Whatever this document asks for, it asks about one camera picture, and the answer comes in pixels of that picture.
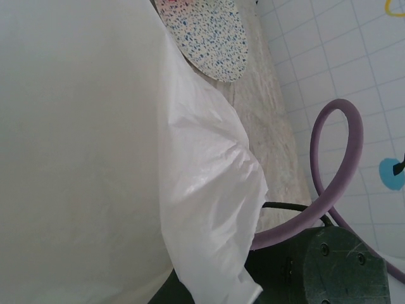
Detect blue speckled plate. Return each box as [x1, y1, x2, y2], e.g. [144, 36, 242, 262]
[157, 0, 248, 83]

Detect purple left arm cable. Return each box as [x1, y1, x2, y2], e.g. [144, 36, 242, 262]
[251, 98, 405, 282]

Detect blue heart sticker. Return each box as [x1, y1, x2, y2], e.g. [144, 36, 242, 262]
[378, 151, 405, 191]

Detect thin black camera cable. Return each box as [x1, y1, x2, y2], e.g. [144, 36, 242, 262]
[261, 201, 333, 229]

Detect white plastic bag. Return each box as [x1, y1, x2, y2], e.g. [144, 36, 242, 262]
[0, 0, 270, 304]

